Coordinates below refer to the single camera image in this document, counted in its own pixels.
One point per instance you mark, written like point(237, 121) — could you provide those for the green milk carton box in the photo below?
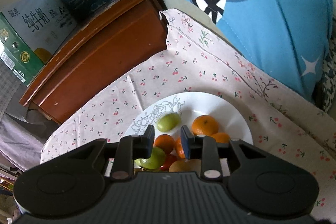
point(39, 22)

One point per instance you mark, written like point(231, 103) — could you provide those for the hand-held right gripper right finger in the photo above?
point(185, 145)

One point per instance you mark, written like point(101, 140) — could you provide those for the plaid cloth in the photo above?
point(6, 90)

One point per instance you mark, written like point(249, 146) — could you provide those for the white plate with flower print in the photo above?
point(210, 106)

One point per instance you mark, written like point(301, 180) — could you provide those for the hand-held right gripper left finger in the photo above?
point(149, 141)

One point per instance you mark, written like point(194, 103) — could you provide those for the blue printed cushion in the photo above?
point(262, 16)

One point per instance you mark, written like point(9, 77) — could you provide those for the cherry print tablecloth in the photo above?
point(157, 82)

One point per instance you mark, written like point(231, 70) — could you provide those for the lavender cloth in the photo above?
point(18, 140)

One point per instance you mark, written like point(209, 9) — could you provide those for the branch print floral cloth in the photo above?
point(189, 29)

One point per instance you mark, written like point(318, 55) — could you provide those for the brown wooden cabinet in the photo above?
point(105, 61)

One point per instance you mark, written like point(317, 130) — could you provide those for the dark patterned cloth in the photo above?
point(328, 82)

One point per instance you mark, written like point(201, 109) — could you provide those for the green jujube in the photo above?
point(155, 159)
point(168, 121)

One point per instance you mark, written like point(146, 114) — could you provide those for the red cherry tomato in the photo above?
point(168, 162)

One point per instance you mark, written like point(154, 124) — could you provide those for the brown longan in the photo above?
point(183, 165)

